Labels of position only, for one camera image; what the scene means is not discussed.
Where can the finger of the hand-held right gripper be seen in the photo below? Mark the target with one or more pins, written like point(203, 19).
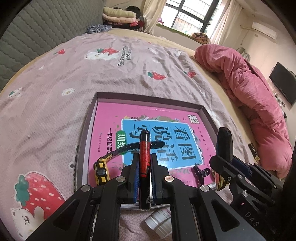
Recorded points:
point(241, 165)
point(224, 143)

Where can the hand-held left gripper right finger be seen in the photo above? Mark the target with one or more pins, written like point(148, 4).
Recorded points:
point(153, 185)

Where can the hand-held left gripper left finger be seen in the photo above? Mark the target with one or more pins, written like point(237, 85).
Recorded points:
point(137, 183)

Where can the red and black marker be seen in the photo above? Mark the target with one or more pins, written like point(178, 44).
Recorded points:
point(145, 162)

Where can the dark purple shallow box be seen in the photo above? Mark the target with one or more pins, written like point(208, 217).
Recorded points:
point(84, 143)

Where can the black mattress label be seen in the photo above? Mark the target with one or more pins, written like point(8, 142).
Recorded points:
point(254, 153)

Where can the white pill bottle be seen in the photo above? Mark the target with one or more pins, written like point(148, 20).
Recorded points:
point(157, 216)

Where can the black and yellow watch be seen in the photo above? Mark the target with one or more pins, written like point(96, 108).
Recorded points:
point(101, 172)

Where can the pink quilt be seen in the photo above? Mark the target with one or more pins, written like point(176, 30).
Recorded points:
point(249, 92)

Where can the tan bed sheet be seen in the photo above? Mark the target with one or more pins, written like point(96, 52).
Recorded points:
point(215, 85)

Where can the pink book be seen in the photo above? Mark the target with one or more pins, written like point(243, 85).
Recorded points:
point(111, 120)

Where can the black television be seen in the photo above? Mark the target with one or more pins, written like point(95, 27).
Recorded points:
point(283, 82)

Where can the white metal rack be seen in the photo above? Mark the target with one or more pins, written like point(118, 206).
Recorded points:
point(245, 53)

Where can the brown patterned cloth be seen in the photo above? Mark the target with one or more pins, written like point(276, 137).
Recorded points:
point(200, 38)

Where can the cream curtain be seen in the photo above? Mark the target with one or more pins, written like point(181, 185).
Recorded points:
point(225, 25)
point(153, 16)

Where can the white air conditioner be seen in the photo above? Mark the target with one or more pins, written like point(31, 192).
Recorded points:
point(264, 30)

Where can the printed pink blanket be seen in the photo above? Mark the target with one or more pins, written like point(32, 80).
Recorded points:
point(69, 81)

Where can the barred window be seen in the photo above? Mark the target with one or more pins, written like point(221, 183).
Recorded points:
point(192, 11)

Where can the dark patterned cloth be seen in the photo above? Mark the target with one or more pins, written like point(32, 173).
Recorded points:
point(99, 29)

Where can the stack of folded clothes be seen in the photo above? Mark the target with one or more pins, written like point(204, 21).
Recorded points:
point(118, 16)

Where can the grey quilted headboard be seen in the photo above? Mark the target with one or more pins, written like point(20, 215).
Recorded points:
point(46, 27)

